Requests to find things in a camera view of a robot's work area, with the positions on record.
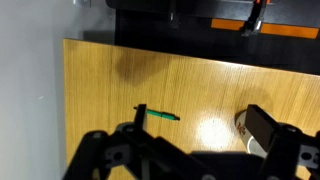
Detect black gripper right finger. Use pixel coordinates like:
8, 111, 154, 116
245, 103, 280, 158

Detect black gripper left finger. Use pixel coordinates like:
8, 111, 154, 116
133, 103, 148, 134

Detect orange-handled black clamp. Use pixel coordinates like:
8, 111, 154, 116
239, 0, 272, 38

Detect white printed mug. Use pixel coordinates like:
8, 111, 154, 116
234, 110, 269, 159

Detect green pen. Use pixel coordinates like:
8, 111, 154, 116
133, 106, 181, 122

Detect orange board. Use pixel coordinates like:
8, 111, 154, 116
210, 18, 320, 40

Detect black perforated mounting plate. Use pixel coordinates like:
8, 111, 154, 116
105, 0, 320, 76

